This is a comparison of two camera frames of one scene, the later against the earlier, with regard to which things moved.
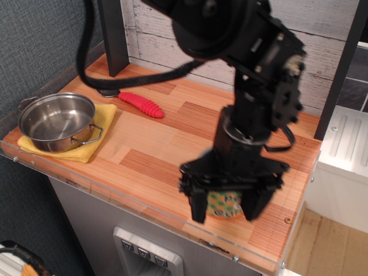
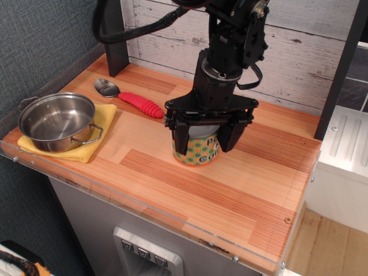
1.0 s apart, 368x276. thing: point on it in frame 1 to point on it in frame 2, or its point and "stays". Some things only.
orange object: (27, 270) to (42, 271)
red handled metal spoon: (145, 106) stays
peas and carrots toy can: (225, 204) to (202, 146)
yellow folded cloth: (85, 153) stays
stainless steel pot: (53, 122) stays
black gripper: (237, 160) to (211, 102)
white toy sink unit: (337, 187) stays
